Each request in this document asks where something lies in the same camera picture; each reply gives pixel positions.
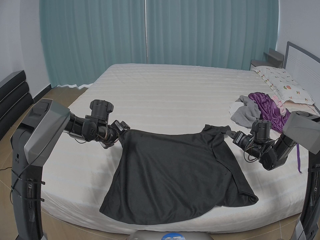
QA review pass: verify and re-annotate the pink garment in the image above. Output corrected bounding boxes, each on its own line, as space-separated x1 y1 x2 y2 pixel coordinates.
271 95 288 117

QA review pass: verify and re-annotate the white printed pillow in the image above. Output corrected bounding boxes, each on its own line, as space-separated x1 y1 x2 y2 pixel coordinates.
251 66 316 109

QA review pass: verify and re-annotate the black cable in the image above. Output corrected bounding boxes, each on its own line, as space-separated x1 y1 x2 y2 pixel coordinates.
244 149 263 163

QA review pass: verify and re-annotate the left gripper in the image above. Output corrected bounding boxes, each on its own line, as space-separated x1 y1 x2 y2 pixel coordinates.
100 120 131 150

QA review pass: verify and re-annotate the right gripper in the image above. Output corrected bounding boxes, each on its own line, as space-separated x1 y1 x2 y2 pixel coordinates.
232 131 265 157

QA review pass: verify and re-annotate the grey knit garment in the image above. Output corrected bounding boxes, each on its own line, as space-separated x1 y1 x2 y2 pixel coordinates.
230 96 262 128

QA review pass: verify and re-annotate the black T-shirt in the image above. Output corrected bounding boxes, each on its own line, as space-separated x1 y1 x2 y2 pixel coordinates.
99 124 259 226

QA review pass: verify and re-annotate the bed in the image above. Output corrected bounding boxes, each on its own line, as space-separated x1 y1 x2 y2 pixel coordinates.
41 41 320 234

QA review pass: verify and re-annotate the grey bedside table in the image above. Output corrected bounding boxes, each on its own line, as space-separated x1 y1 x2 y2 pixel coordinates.
250 48 285 71

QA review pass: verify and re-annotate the blue-green curtain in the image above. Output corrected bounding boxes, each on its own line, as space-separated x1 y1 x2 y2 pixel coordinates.
146 0 279 71
39 0 148 89

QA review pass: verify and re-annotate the black chest of drawers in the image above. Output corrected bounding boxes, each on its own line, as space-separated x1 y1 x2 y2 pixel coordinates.
0 70 34 141

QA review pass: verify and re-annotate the white garment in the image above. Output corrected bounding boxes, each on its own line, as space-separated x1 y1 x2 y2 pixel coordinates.
229 101 248 114

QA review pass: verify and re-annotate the purple satin garment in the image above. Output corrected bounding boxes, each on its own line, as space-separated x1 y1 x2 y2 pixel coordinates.
248 92 303 174

